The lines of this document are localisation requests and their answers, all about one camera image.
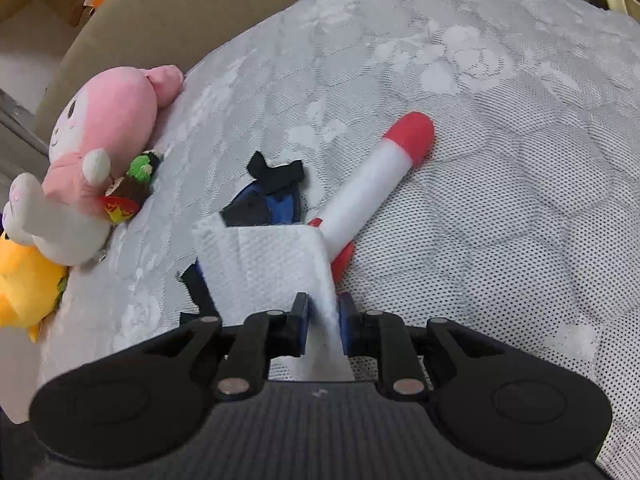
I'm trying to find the white and red rocket plush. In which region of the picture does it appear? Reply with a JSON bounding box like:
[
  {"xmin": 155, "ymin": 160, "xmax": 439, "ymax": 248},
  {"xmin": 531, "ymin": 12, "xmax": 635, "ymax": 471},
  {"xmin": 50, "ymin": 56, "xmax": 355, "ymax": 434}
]
[{"xmin": 306, "ymin": 112, "xmax": 435, "ymax": 281}]

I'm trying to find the beige headboard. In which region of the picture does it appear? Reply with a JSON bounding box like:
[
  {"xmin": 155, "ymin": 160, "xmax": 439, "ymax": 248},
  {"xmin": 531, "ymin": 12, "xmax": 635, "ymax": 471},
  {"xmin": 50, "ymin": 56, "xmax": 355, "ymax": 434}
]
[{"xmin": 35, "ymin": 0, "xmax": 401, "ymax": 128}]

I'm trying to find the white cloth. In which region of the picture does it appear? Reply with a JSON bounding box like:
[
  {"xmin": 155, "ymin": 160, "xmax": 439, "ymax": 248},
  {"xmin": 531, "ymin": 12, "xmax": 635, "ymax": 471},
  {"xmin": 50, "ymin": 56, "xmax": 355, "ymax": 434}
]
[{"xmin": 192, "ymin": 212, "xmax": 356, "ymax": 383}]

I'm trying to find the yellow plush toy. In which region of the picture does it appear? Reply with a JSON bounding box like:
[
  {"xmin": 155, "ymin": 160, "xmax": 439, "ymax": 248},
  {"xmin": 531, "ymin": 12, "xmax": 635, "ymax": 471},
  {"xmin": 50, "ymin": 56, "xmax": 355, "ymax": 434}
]
[{"xmin": 0, "ymin": 230, "xmax": 68, "ymax": 343}]

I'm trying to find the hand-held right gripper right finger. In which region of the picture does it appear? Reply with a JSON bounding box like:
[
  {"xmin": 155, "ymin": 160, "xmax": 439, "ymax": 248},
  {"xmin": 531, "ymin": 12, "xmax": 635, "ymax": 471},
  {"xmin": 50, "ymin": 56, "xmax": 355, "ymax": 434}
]
[{"xmin": 338, "ymin": 291, "xmax": 483, "ymax": 402}]

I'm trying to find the grey quilted mattress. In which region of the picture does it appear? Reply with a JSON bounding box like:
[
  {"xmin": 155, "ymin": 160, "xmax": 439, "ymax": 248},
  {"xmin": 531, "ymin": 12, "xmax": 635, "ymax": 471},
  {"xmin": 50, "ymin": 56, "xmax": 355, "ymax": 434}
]
[{"xmin": 37, "ymin": 0, "xmax": 640, "ymax": 480}]

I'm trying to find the pink and white plush toy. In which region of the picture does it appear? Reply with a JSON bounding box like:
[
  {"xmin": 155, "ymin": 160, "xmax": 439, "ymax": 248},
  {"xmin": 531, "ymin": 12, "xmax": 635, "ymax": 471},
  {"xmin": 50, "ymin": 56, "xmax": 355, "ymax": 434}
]
[{"xmin": 2, "ymin": 65, "xmax": 185, "ymax": 267}]

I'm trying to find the small crochet doll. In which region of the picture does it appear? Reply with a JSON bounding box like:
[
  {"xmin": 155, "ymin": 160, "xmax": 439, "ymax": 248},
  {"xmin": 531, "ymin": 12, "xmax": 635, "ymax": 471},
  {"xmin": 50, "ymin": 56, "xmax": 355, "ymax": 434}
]
[{"xmin": 99, "ymin": 150, "xmax": 165, "ymax": 224}]

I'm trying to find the blue and black knee pad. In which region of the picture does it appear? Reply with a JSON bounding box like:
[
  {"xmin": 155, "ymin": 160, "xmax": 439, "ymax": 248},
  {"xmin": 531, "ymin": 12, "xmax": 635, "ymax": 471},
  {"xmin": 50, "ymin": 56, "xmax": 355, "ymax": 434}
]
[{"xmin": 180, "ymin": 150, "xmax": 307, "ymax": 326}]

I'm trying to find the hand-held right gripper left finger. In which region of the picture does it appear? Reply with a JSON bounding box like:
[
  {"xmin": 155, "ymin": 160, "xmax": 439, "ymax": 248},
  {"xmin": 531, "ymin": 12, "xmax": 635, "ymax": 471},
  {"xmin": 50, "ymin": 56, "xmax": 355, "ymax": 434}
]
[{"xmin": 170, "ymin": 292, "xmax": 312, "ymax": 402}]

